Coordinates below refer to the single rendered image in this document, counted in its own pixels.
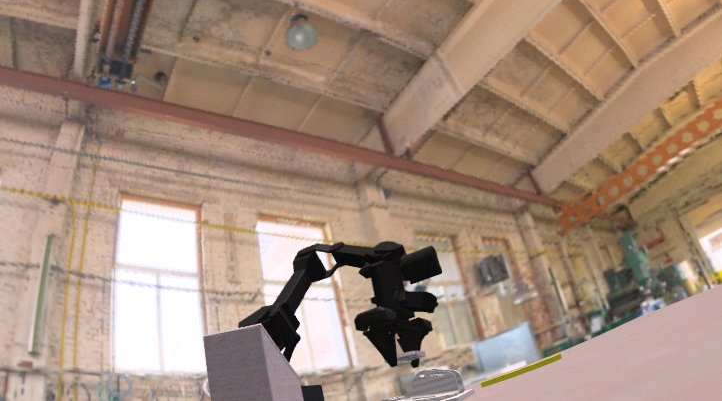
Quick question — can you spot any olive yellow flat bar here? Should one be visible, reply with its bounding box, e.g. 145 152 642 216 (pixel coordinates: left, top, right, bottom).
481 353 562 388

